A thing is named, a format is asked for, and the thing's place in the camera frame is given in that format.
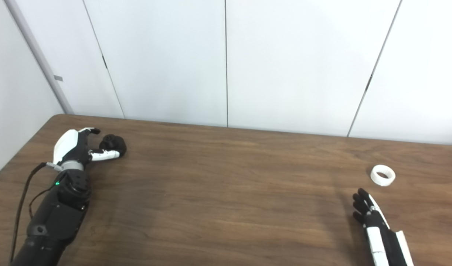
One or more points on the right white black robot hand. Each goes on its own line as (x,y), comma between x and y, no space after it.
(375,240)

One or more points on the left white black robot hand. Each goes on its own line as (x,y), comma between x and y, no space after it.
(67,144)

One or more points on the round black part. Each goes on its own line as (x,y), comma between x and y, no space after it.
(115,142)

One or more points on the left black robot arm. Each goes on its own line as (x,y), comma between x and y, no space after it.
(55,218)

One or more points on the grey wall corner post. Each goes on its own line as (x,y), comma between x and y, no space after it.
(41,59)

